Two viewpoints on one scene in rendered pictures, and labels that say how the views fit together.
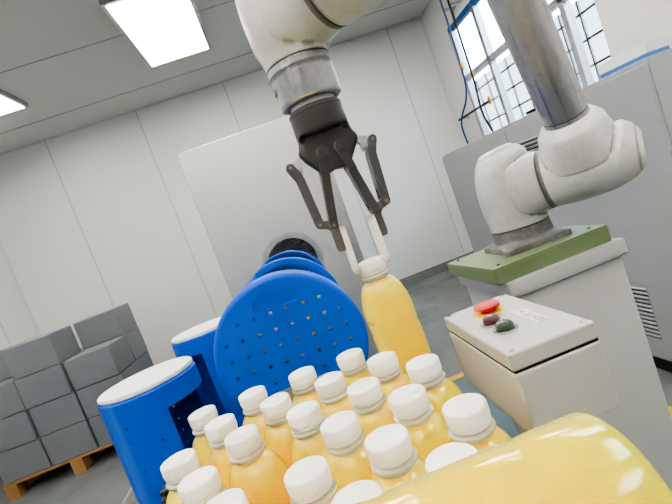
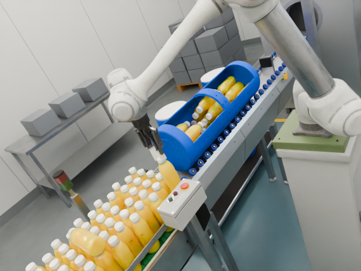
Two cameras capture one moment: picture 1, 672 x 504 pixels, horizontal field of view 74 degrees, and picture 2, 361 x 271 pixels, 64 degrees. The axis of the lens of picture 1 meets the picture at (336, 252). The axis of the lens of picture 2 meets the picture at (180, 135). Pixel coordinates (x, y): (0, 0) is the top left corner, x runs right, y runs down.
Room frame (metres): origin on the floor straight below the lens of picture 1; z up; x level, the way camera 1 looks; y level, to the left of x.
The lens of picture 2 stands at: (0.04, -1.06, 1.86)
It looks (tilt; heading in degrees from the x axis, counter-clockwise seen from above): 26 degrees down; 54
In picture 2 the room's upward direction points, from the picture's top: 24 degrees counter-clockwise
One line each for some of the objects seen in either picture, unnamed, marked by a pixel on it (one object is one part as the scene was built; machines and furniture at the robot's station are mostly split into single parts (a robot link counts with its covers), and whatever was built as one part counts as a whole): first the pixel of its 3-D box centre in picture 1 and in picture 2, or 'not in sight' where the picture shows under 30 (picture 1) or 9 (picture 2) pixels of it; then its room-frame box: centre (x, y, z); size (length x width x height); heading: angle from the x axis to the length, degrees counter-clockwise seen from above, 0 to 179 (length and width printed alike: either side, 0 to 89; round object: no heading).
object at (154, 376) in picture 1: (146, 379); (171, 110); (1.31, 0.66, 1.03); 0.28 x 0.28 x 0.01
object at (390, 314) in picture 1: (396, 331); (170, 176); (0.62, -0.04, 1.11); 0.07 x 0.07 x 0.19
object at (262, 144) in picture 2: not in sight; (265, 153); (1.77, 0.28, 0.31); 0.06 x 0.06 x 0.63; 4
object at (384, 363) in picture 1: (383, 365); (156, 186); (0.55, -0.01, 1.10); 0.04 x 0.04 x 0.02
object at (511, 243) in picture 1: (519, 234); (318, 119); (1.23, -0.50, 1.07); 0.22 x 0.18 x 0.06; 0
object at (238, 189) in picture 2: not in sight; (226, 179); (1.57, 0.65, 0.08); 1.50 x 0.52 x 0.15; 6
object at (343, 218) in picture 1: (370, 294); (318, 70); (2.24, -0.09, 0.85); 0.06 x 0.06 x 1.70; 4
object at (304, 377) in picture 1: (303, 379); (150, 173); (0.61, 0.11, 1.10); 0.04 x 0.04 x 0.02
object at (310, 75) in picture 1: (306, 86); (135, 110); (0.62, -0.04, 1.47); 0.09 x 0.09 x 0.06
